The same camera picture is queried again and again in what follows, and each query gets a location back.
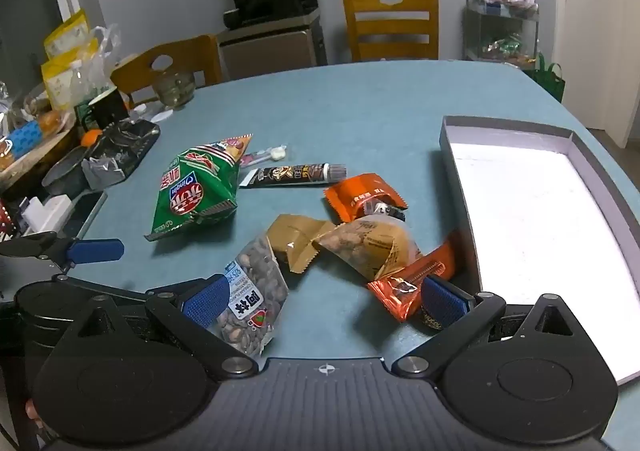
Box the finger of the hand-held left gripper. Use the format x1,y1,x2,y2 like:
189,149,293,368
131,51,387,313
51,274,211,305
0,231,125,273

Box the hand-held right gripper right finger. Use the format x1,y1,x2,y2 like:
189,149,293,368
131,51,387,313
392,276,594,378

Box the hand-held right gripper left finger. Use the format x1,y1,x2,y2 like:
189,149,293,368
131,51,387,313
57,275,259,378

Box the orange snack packet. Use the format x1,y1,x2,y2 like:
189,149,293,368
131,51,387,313
367,230,459,323
324,173,409,225

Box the clear seed packet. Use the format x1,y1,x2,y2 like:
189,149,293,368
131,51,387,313
207,236,290,358

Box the tan nut packet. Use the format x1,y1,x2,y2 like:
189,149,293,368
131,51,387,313
312,216,424,282

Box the brown foil packet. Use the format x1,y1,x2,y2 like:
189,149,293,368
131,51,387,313
265,214,337,275

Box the green snack bag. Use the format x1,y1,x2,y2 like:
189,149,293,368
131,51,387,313
144,142,240,243

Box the grey shallow box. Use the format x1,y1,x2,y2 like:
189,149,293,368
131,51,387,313
439,115,640,387

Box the dark brown snack tube packet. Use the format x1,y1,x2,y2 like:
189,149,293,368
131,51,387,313
239,162,348,189

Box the pink candy packet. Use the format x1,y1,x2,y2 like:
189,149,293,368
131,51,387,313
239,145,289,168

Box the white adapter box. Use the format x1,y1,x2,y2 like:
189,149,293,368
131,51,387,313
20,195,74,235

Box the grey crumpled wrapper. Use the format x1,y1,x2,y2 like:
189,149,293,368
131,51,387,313
82,156,126,191

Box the dark round tin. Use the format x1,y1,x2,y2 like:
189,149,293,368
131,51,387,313
42,146,94,195

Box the wooden tray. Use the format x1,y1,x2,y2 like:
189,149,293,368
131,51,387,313
0,111,82,192

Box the black tray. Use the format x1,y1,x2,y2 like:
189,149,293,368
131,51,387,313
82,120,162,182

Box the blue patterned pack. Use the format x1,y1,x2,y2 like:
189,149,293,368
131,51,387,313
7,121,44,155

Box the black mug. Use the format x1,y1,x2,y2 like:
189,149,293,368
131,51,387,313
80,87,130,130

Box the yellow paper bag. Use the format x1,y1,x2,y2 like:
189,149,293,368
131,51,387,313
40,48,101,112
42,10,89,59

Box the glass jar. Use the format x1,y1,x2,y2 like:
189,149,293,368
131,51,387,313
152,68,197,110

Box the wooden chair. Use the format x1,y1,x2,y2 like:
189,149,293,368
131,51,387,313
110,34,224,105
342,0,441,63

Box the green tote bag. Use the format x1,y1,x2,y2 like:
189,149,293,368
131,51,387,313
522,52,567,102

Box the black water dispenser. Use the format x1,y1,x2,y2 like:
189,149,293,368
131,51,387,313
216,0,327,80

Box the green wrapped sweets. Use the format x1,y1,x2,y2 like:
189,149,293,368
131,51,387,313
482,34,524,57

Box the metal trolley rack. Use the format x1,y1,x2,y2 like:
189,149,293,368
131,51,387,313
465,0,542,67

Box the white door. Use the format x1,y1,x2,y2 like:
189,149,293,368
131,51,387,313
552,0,640,148

